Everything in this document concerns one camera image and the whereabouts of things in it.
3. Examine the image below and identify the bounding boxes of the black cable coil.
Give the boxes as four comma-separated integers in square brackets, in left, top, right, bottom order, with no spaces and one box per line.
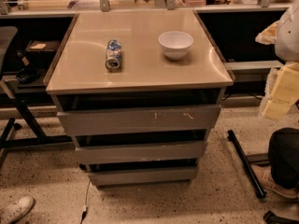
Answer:
[15,50,41,85]

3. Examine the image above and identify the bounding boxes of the grey drawer cabinet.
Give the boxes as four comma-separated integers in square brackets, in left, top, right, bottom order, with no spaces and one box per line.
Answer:
[42,8,235,190]

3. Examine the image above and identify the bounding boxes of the grey middle drawer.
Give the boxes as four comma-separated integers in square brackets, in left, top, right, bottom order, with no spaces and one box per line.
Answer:
[76,141,207,164]

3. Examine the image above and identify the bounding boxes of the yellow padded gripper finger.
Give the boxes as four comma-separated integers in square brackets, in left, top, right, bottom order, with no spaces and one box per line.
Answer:
[261,62,299,120]

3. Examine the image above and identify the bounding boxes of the black trouser leg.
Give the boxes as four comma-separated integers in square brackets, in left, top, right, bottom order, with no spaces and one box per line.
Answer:
[268,128,299,189]

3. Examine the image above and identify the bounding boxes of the crushed blue soda can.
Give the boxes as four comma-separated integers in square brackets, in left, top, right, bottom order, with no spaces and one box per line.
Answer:
[105,39,121,71]

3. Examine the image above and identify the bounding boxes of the grey bottom drawer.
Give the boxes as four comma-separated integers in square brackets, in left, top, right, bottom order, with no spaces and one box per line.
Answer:
[88,166,198,186]

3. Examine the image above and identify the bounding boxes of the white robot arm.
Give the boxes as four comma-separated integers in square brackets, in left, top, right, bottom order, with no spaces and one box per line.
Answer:
[255,0,299,120]

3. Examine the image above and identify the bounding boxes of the white shoe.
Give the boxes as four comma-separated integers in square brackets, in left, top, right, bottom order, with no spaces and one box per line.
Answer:
[0,196,35,224]

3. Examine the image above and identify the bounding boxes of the grey drawer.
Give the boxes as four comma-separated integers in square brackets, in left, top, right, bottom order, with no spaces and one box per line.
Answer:
[76,141,207,164]
[57,105,221,136]
[88,166,198,186]

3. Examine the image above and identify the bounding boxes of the grey top drawer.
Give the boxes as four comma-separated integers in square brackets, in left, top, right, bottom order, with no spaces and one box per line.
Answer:
[57,105,221,136]

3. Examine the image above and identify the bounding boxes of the black box with note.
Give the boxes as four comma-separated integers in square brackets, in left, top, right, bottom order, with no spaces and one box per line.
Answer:
[25,40,60,68]

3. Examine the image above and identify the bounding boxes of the tan shoe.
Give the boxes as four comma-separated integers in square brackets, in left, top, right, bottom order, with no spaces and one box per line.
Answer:
[252,165,298,200]

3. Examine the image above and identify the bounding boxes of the white bowl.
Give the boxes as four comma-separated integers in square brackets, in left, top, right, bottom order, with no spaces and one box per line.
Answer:
[158,31,193,60]

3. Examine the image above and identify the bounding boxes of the white floor cable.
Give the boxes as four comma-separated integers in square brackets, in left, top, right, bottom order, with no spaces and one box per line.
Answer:
[79,180,92,224]

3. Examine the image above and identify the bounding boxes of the black metal bar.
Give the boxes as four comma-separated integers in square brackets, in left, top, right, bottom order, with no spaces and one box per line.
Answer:
[228,130,266,199]

